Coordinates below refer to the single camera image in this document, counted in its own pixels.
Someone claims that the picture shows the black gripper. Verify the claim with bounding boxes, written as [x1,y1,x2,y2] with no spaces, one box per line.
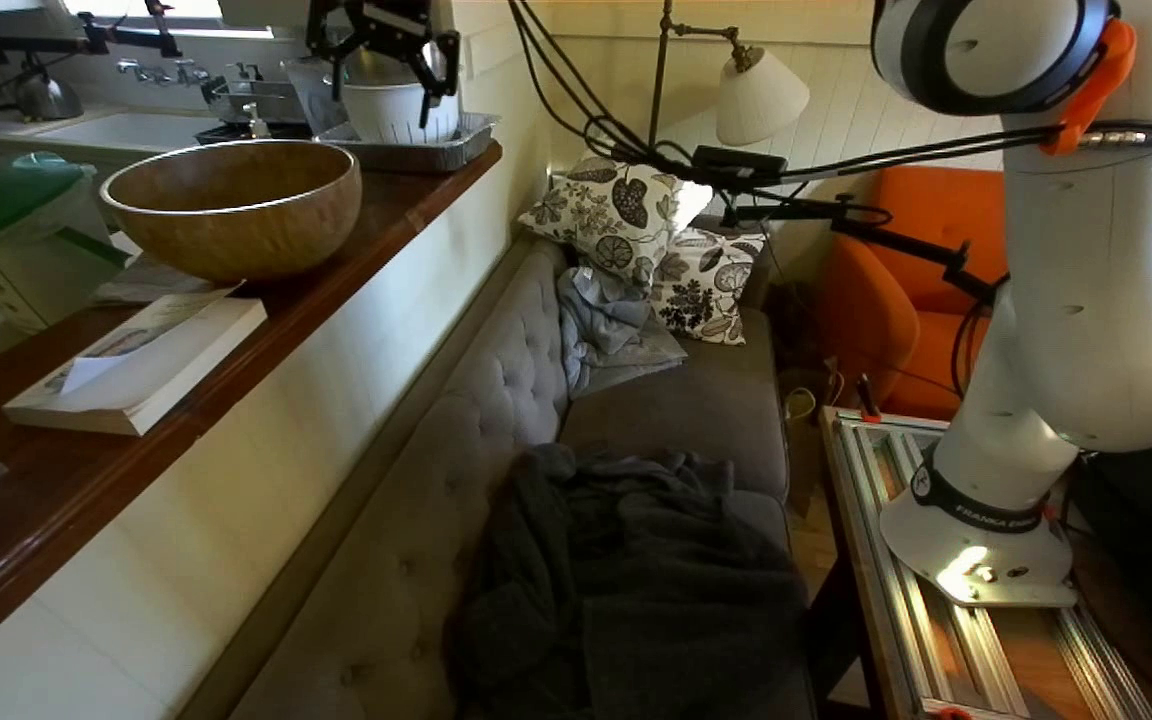
[300,0,463,132]

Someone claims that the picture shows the large wooden bowl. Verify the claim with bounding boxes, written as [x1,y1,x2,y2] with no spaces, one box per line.
[98,136,367,287]

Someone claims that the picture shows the orange cable clip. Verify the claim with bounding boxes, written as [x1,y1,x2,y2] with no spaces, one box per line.
[1052,11,1144,155]

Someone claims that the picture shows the plastic storage bin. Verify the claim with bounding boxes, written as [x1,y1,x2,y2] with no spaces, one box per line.
[0,155,128,337]

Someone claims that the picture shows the white kitchen counter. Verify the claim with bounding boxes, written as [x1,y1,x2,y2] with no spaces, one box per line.
[0,105,339,176]

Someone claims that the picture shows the white flat box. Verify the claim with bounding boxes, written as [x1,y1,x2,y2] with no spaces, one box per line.
[0,292,271,439]

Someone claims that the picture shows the metal baking tray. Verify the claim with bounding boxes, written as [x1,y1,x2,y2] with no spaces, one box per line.
[321,111,495,176]

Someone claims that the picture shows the orange armchair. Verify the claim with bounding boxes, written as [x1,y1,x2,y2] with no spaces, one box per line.
[809,164,1152,425]

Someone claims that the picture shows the grey tufted sofa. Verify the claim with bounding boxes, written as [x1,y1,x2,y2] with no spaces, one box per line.
[179,232,822,720]

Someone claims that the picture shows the floral patterned throw pillow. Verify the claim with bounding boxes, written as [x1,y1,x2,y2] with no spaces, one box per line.
[515,155,718,286]
[641,222,774,354]

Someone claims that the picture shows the dark wooden shelf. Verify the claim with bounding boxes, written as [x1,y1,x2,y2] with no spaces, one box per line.
[0,136,509,685]

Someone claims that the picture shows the dark grey blanket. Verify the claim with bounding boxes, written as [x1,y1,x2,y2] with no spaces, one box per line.
[447,446,822,720]

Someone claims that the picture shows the aluminium frame robot table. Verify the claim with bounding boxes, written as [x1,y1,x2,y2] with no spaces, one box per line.
[822,405,1152,720]

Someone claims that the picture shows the white shade floor lamp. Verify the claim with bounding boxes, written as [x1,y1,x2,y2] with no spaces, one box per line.
[641,0,816,154]

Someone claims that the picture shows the dark kettle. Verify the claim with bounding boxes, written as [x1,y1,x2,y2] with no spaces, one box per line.
[18,62,89,124]

